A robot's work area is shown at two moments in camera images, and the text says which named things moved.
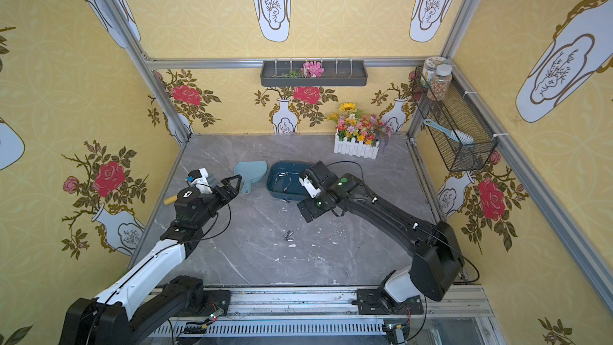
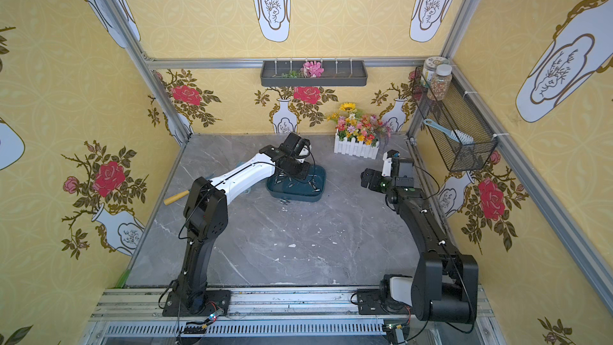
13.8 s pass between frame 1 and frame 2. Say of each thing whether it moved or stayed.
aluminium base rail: stayed
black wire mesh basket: stayed
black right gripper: moved
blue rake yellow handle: stayed
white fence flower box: stayed
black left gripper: moved
